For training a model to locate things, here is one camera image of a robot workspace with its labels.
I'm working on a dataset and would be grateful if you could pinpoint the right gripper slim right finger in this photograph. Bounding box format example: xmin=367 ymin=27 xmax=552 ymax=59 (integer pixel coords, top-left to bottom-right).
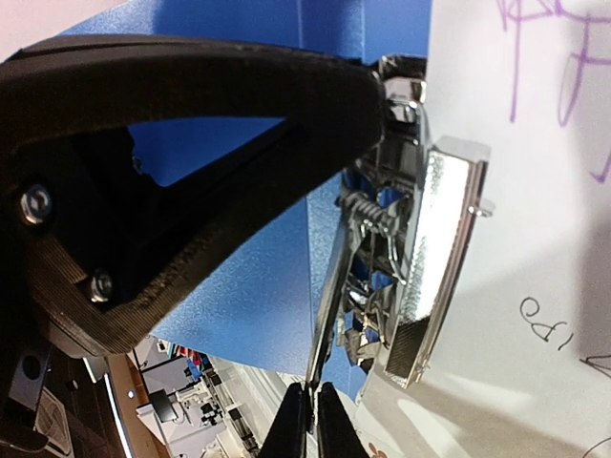
xmin=260 ymin=383 xmax=310 ymax=458

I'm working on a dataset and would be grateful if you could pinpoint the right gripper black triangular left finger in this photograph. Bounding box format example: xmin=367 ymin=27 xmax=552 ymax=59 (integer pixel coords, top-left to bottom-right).
xmin=1 ymin=40 xmax=385 ymax=358

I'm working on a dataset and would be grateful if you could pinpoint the blue folder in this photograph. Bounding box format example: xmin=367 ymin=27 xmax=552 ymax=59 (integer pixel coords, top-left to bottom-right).
xmin=72 ymin=1 xmax=431 ymax=375

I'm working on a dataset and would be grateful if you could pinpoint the hand drawn sketch paper sheet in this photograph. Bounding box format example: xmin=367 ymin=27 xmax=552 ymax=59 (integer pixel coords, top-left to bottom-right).
xmin=354 ymin=1 xmax=610 ymax=457

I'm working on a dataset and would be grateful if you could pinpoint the chrome lever arch clip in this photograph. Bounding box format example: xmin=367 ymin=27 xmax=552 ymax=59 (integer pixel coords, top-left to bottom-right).
xmin=305 ymin=52 xmax=495 ymax=433

